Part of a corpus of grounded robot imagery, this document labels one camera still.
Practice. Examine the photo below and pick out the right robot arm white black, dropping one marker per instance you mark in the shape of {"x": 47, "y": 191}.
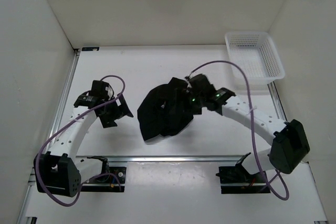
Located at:
{"x": 287, "y": 140}

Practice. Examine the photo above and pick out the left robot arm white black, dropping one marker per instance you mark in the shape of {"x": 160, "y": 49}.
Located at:
{"x": 57, "y": 169}

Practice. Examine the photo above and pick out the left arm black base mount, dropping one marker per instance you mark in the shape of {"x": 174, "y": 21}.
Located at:
{"x": 97, "y": 175}

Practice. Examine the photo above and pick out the aluminium front rail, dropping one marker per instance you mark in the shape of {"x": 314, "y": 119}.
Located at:
{"x": 174, "y": 159}

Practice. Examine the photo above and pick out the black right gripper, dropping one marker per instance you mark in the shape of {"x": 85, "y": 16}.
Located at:
{"x": 185, "y": 96}

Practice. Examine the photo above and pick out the white perforated plastic basket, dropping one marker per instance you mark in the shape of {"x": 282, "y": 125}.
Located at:
{"x": 256, "y": 54}

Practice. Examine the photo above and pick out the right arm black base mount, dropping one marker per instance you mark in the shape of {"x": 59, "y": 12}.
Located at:
{"x": 236, "y": 180}

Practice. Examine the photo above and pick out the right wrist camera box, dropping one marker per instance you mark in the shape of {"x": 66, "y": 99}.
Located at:
{"x": 201, "y": 86}

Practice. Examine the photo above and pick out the aluminium rail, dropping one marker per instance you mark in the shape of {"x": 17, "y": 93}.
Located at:
{"x": 276, "y": 101}
{"x": 22, "y": 218}
{"x": 174, "y": 159}

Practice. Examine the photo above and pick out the aluminium right side rail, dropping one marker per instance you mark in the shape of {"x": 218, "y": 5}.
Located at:
{"x": 276, "y": 101}

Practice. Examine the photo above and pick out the aluminium left side rail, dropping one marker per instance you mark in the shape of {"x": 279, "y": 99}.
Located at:
{"x": 22, "y": 218}

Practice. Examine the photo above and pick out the black shorts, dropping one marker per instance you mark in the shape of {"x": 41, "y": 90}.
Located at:
{"x": 162, "y": 111}

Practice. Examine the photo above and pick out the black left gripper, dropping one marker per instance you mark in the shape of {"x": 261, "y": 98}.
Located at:
{"x": 109, "y": 121}

